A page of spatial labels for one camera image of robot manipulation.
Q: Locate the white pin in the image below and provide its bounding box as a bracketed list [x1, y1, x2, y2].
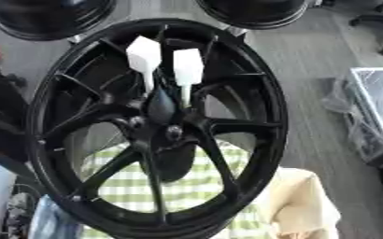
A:
[124, 35, 164, 96]
[172, 48, 206, 108]

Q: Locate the black spoked wheel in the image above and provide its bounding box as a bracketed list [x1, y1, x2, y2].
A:
[24, 18, 290, 239]

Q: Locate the black round wheel rim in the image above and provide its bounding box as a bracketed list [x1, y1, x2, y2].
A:
[0, 0, 119, 42]
[192, 0, 311, 31]

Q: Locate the plastic-wrapped grey box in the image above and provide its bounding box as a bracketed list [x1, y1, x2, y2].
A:
[322, 66, 383, 162]

